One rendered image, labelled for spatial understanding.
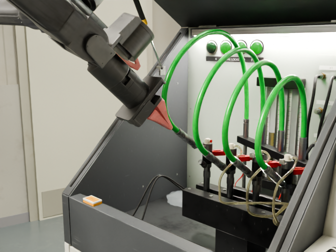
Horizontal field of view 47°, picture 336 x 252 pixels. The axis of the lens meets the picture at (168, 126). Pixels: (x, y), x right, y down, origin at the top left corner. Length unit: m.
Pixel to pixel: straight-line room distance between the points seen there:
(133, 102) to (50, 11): 0.22
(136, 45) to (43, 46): 2.46
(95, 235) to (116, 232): 0.10
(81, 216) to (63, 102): 2.10
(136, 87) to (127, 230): 0.44
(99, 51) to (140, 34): 0.10
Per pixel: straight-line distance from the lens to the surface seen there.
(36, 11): 0.60
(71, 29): 0.61
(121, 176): 1.31
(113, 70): 0.68
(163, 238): 0.93
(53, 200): 3.37
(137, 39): 0.70
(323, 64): 1.21
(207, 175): 1.12
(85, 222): 1.17
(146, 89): 0.72
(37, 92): 3.14
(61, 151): 3.27
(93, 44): 0.63
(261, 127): 0.83
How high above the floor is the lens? 1.39
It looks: 12 degrees down
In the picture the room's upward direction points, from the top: straight up
